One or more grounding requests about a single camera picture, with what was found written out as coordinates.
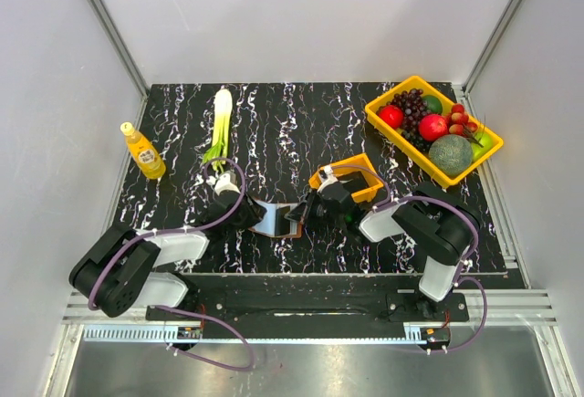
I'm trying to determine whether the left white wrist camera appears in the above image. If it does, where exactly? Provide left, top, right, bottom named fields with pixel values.
left=206, top=171, right=240, bottom=195

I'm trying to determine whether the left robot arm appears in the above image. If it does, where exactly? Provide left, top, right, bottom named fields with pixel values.
left=68, top=190, right=266, bottom=319

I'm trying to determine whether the red pomegranate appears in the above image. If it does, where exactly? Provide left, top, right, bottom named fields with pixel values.
left=418, top=114, right=449, bottom=141

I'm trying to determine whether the green apple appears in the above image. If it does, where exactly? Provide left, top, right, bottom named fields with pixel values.
left=471, top=132, right=495, bottom=162

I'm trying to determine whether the small orange plastic bin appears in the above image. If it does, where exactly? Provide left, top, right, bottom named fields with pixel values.
left=308, top=152, right=384, bottom=203

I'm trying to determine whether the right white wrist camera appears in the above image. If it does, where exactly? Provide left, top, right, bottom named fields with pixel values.
left=318, top=164, right=339, bottom=191

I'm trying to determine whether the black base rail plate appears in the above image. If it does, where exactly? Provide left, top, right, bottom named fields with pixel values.
left=145, top=273, right=471, bottom=325

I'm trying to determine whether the green netted melon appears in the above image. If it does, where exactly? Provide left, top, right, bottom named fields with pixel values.
left=428, top=134, right=473, bottom=177

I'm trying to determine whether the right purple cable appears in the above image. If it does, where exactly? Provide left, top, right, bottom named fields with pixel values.
left=323, top=163, right=489, bottom=355

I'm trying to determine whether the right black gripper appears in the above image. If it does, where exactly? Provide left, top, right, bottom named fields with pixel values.
left=286, top=188, right=345, bottom=229

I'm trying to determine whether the dark purple grape bunch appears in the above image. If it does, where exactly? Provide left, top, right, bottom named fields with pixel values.
left=390, top=89, right=432, bottom=153

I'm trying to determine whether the dark green avocado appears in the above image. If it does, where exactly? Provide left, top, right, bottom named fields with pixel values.
left=422, top=95, right=443, bottom=115

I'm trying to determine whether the red apple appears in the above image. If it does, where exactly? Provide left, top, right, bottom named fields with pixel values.
left=377, top=105, right=404, bottom=130

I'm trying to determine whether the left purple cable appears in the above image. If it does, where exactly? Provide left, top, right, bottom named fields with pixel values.
left=87, top=155, right=256, bottom=371

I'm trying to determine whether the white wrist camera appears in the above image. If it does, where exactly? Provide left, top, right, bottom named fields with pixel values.
left=318, top=164, right=339, bottom=191
left=206, top=171, right=240, bottom=195

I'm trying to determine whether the black credit card in bin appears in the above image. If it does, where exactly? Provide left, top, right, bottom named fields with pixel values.
left=339, top=173, right=369, bottom=193

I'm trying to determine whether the black credit card white edge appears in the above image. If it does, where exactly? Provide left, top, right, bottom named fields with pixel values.
left=275, top=204, right=302, bottom=237

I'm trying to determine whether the large yellow fruit tray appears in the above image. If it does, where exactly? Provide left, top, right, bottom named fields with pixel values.
left=365, top=76, right=504, bottom=188

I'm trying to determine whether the red lychee cluster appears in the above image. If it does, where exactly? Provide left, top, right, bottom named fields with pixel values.
left=445, top=103, right=478, bottom=136

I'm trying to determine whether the yellow juice bottle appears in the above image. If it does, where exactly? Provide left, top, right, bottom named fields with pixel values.
left=120, top=122, right=166, bottom=180

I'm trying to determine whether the purple cable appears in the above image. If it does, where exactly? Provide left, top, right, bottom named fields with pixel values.
left=323, top=163, right=489, bottom=355
left=87, top=155, right=256, bottom=371

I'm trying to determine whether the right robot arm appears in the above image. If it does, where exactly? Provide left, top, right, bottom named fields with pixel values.
left=300, top=182, right=480, bottom=320

